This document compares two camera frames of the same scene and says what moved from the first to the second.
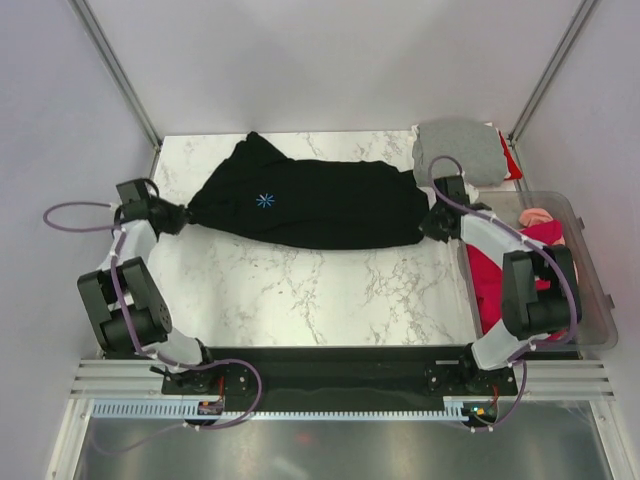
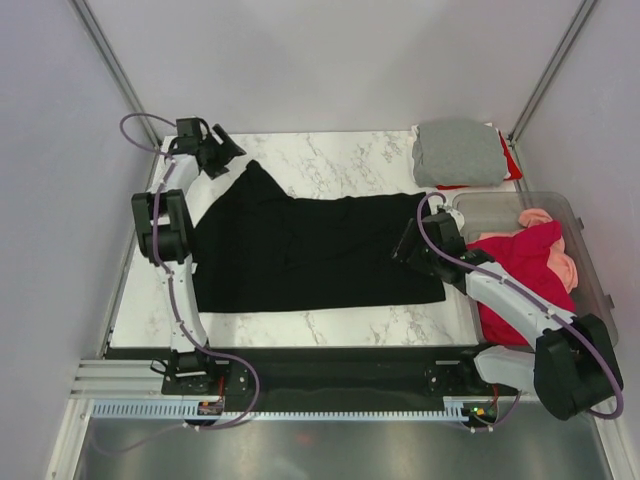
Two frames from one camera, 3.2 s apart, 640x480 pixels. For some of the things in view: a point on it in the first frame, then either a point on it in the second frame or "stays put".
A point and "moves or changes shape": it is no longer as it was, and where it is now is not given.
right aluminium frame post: (578, 19) stays put
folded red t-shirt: (515, 171) stays put
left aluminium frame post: (111, 64) stays put
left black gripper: (178, 216) → (228, 151)
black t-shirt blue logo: (264, 197) moves or changes shape
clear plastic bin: (598, 329) stays put
